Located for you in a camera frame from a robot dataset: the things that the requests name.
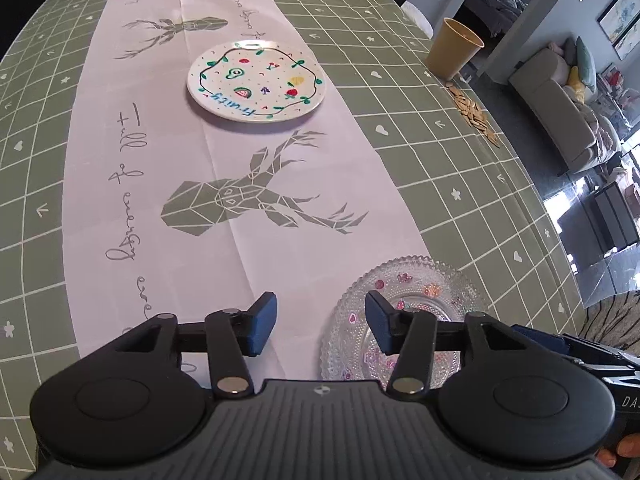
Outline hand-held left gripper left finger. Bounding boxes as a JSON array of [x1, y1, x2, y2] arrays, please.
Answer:
[[115, 290, 279, 399]]

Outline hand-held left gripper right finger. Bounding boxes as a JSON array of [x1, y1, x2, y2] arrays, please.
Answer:
[[364, 290, 532, 397]]

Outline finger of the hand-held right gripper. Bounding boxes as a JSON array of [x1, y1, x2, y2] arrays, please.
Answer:
[[510, 323, 572, 361]]

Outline clear glass beaded plate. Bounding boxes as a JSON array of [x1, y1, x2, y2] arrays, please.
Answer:
[[320, 256, 489, 382]]

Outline person's right hand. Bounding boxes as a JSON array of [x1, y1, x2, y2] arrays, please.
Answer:
[[597, 432, 639, 472]]

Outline striped floor rug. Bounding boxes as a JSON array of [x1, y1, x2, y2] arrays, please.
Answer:
[[581, 287, 640, 357]]

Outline black low cabinet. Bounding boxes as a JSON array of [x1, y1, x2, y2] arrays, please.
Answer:
[[593, 180, 640, 257]]

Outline white deer print table runner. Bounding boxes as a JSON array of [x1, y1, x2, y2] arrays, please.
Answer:
[[61, 0, 437, 382]]

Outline scattered brown seeds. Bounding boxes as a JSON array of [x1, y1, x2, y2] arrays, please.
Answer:
[[444, 82, 501, 149]]

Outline white fruit painted plate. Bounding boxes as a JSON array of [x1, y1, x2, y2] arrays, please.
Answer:
[[187, 40, 328, 123]]

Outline beige sofa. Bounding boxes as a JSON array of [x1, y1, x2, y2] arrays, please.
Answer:
[[508, 35, 627, 177]]

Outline beige cup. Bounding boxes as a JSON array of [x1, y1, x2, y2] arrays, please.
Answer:
[[424, 17, 485, 81]]

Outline bed with grey bedding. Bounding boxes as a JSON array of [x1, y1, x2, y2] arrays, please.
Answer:
[[462, 0, 529, 37]]

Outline framed wall picture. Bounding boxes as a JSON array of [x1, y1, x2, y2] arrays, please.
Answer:
[[597, 0, 640, 45]]

